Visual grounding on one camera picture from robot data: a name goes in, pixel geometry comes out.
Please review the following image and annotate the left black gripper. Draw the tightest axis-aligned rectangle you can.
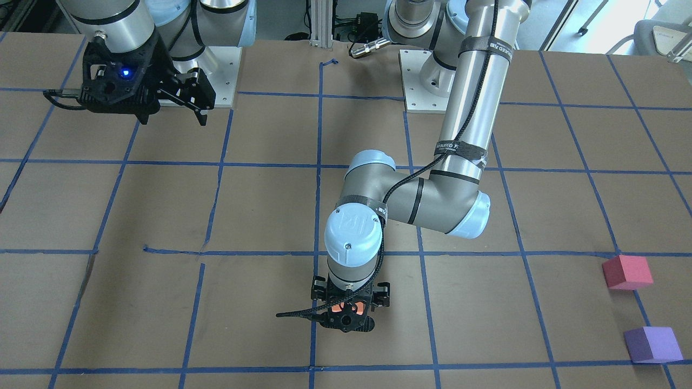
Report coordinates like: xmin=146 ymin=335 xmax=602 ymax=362
xmin=311 ymin=276 xmax=390 ymax=332

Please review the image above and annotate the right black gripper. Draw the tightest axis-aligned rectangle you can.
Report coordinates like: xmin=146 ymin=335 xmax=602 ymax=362
xmin=78 ymin=33 xmax=217 ymax=126

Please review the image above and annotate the orange foam block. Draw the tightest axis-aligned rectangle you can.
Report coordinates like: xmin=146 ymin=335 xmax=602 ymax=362
xmin=329 ymin=300 xmax=366 ymax=316

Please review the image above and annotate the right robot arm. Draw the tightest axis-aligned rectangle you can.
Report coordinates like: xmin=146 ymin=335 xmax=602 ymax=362
xmin=43 ymin=1 xmax=257 ymax=126

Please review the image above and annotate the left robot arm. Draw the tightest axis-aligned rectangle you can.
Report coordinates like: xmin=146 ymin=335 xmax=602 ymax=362
xmin=291 ymin=1 xmax=531 ymax=332

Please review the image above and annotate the pink foam block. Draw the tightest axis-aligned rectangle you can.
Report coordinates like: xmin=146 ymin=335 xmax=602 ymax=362
xmin=602 ymin=254 xmax=654 ymax=290

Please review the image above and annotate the purple foam block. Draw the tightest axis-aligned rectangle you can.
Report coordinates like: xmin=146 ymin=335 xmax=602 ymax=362
xmin=623 ymin=326 xmax=684 ymax=364

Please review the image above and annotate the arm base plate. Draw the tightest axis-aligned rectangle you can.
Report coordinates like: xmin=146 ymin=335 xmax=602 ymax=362
xmin=400 ymin=49 xmax=455 ymax=114
xmin=173 ymin=46 xmax=244 ymax=108

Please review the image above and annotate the aluminium frame post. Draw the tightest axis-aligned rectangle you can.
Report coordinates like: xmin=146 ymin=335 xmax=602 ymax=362
xmin=309 ymin=0 xmax=334 ymax=51

